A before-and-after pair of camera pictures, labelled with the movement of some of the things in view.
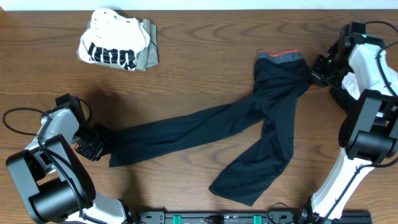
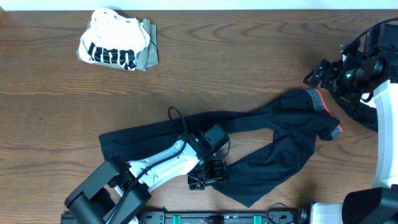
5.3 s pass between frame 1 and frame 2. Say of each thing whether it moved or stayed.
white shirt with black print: stayed
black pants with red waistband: moved
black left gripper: moved
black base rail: stayed
